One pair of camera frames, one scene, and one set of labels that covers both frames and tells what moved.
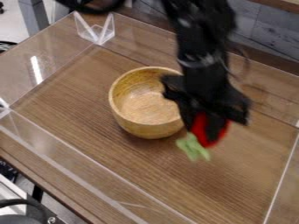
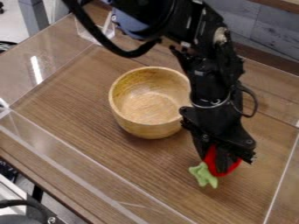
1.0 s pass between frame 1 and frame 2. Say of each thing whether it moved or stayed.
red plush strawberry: moved
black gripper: moved
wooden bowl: stayed
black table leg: stayed
